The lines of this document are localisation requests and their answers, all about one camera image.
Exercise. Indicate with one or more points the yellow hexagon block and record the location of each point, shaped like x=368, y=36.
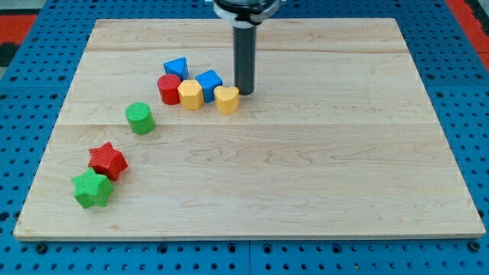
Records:
x=191, y=94

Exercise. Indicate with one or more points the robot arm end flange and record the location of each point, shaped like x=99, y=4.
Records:
x=245, y=13

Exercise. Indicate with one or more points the blue cube block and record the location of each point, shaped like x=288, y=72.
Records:
x=209, y=80

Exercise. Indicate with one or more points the yellow heart block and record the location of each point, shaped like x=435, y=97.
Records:
x=226, y=99

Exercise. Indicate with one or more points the red cylinder block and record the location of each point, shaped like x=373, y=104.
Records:
x=168, y=88

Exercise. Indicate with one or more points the light wooden board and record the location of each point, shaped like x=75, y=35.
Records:
x=339, y=141

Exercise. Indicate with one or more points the blue triangular prism block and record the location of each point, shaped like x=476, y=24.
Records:
x=177, y=67

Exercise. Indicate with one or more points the green cylinder block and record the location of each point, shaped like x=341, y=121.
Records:
x=140, y=118

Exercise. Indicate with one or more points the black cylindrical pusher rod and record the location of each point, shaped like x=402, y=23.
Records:
x=244, y=43

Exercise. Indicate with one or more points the red star block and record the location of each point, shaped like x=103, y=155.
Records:
x=107, y=160

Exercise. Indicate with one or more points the green star block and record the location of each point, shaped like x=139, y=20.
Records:
x=92, y=189

